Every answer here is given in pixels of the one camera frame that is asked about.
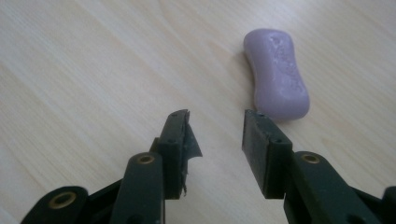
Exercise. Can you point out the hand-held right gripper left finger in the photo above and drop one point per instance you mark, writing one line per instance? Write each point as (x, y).
(172, 155)

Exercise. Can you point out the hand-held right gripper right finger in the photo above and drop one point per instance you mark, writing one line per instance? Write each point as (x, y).
(266, 155)

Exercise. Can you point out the purple soap bar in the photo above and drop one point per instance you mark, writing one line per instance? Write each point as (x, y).
(277, 73)

